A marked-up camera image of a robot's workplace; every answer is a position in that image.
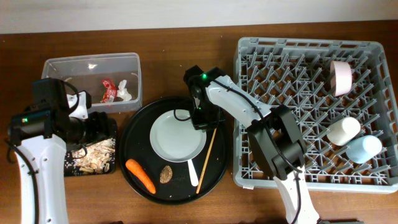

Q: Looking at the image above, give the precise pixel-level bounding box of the red snack wrapper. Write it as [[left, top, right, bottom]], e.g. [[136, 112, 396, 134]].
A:
[[101, 78, 117, 103]]

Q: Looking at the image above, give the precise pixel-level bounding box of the wooden chopstick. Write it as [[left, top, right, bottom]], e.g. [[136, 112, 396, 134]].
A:
[[196, 128, 217, 194]]

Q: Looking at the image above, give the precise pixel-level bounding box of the grey plate with rice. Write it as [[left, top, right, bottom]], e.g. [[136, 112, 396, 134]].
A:
[[150, 110, 207, 163]]

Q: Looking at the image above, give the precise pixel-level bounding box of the orange carrot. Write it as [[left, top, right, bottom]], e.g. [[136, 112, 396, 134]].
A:
[[125, 159, 156, 194]]

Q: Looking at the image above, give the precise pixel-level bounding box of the white plastic fork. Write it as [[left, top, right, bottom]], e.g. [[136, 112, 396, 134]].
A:
[[187, 159, 198, 187]]

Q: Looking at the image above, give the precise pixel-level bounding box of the white paper cup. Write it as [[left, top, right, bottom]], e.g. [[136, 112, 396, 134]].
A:
[[326, 117, 361, 146]]

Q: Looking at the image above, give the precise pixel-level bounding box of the pink bowl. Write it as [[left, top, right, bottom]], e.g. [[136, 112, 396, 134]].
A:
[[330, 61, 353, 97]]

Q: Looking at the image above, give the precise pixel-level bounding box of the blue cup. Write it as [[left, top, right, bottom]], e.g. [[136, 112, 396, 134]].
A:
[[346, 135, 382, 164]]

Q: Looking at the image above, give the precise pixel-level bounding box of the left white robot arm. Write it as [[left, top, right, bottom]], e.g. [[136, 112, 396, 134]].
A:
[[5, 78, 117, 223]]

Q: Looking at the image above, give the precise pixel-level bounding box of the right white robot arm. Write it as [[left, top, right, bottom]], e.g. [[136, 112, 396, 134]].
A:
[[183, 65, 321, 223]]

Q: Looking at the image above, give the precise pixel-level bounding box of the grey dishwasher rack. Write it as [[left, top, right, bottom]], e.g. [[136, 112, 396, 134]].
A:
[[233, 37, 397, 194]]

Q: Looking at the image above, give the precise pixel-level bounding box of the black rectangular tray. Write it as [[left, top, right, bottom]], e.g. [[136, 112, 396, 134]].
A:
[[63, 119, 118, 177]]

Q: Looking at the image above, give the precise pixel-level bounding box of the rice and shell pile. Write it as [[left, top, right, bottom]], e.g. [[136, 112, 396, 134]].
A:
[[72, 138, 116, 174]]

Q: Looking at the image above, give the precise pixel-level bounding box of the crumpled white tissue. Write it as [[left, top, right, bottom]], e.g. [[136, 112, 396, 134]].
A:
[[117, 80, 132, 101]]

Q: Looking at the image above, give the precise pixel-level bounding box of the clear plastic bin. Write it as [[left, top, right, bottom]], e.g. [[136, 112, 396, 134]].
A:
[[41, 52, 142, 114]]

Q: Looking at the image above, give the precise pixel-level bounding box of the brown walnut shell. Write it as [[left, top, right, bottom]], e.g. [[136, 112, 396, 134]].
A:
[[160, 166, 173, 184]]

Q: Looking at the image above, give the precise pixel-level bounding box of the round black tray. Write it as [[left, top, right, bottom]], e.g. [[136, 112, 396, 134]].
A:
[[118, 96, 232, 205]]

